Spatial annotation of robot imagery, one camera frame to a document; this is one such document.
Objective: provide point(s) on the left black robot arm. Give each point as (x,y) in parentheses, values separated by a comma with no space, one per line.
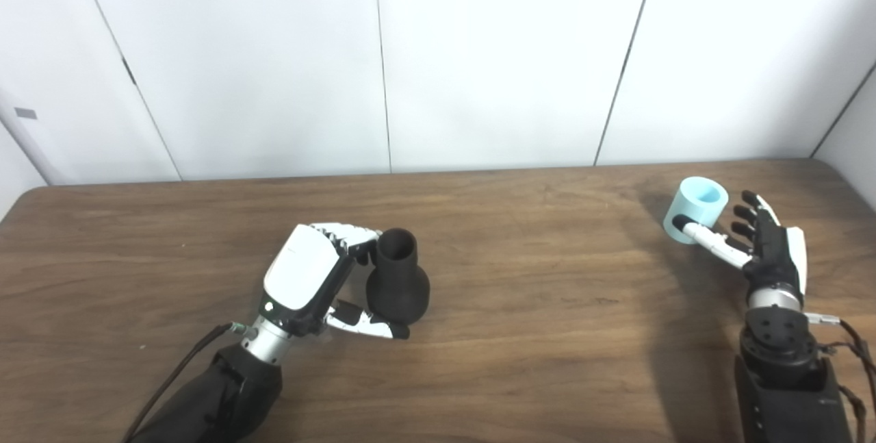
(219,395)

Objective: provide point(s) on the black flared nozzle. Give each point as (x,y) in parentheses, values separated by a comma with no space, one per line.
(400,289)

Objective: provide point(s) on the small grey wall label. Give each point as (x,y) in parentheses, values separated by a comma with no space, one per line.
(25,113)

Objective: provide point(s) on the black wall panel hinge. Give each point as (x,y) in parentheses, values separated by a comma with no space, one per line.
(129,71)

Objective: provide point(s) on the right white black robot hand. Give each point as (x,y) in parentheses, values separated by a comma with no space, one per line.
(773,251)

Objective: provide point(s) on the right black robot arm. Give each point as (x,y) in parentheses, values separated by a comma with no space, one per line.
(787,374)

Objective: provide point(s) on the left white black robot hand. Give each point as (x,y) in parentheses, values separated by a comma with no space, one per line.
(301,268)

